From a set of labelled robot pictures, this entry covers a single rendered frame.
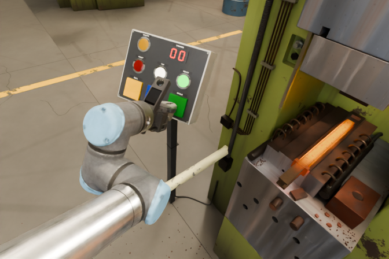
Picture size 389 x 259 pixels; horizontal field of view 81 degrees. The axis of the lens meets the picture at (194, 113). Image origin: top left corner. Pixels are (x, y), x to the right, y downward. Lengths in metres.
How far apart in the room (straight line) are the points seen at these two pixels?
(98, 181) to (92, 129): 0.12
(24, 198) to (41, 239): 1.65
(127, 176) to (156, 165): 1.39
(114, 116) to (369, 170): 0.87
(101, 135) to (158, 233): 1.21
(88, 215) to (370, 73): 0.59
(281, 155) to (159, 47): 0.58
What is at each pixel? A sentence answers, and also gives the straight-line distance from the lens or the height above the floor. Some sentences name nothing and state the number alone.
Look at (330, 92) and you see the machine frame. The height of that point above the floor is 1.00.
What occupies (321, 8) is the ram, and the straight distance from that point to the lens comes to 0.61.
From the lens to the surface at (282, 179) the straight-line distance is 0.71.
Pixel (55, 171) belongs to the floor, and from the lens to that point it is 2.09.
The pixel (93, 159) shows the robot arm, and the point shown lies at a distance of 0.58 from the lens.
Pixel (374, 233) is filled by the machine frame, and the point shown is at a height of 0.81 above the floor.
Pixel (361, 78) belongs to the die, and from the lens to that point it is 0.61.
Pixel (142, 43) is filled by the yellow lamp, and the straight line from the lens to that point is 0.94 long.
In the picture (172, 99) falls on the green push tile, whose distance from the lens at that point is 0.86.
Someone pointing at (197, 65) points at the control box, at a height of 1.15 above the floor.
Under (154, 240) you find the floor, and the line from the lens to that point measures 1.65.
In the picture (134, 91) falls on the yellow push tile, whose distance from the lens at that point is 0.95.
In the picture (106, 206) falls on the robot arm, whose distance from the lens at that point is 0.45.
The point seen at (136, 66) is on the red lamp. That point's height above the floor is 1.09.
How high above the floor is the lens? 1.55
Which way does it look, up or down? 41 degrees down
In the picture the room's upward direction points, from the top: 5 degrees clockwise
